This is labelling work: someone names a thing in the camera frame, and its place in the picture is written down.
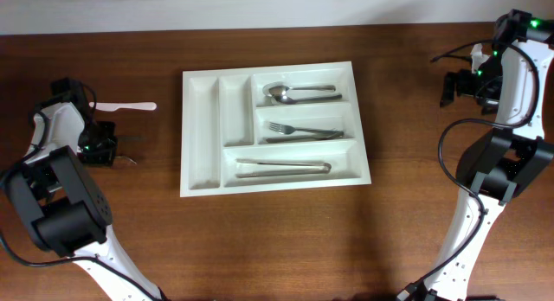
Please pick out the silver tablespoon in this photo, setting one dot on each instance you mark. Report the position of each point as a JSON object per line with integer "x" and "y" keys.
{"x": 279, "y": 89}
{"x": 286, "y": 100}

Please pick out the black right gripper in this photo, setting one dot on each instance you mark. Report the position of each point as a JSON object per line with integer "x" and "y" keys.
{"x": 460, "y": 77}

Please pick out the silver fork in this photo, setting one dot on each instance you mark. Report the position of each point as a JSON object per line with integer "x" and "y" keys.
{"x": 289, "y": 129}
{"x": 337, "y": 134}

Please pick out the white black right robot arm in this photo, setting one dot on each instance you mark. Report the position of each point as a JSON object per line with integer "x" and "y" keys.
{"x": 507, "y": 79}

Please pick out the small silver teaspoon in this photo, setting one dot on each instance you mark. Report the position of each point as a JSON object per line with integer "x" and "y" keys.
{"x": 125, "y": 159}

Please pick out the small dark metal teaspoon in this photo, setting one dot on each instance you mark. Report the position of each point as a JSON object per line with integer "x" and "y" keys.
{"x": 130, "y": 138}

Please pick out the pink plastic knife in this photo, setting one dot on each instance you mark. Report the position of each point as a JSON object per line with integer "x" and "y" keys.
{"x": 113, "y": 107}

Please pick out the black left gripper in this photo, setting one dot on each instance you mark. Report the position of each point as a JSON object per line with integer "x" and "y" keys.
{"x": 106, "y": 156}

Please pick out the white plastic cutlery tray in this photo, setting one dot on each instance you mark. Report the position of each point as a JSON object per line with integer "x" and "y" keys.
{"x": 259, "y": 129}

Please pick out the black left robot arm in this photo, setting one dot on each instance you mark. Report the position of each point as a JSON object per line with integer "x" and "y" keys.
{"x": 60, "y": 205}

